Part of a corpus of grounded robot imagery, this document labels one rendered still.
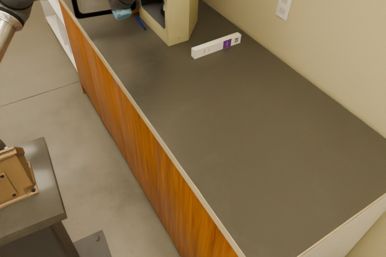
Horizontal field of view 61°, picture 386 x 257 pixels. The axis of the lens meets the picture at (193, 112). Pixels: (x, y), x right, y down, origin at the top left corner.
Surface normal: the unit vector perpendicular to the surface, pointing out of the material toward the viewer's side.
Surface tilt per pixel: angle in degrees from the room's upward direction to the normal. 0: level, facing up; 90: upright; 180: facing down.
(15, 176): 90
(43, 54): 0
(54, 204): 0
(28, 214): 0
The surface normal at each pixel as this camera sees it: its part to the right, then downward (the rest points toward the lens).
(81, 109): 0.03, -0.71
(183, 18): 0.52, 0.61
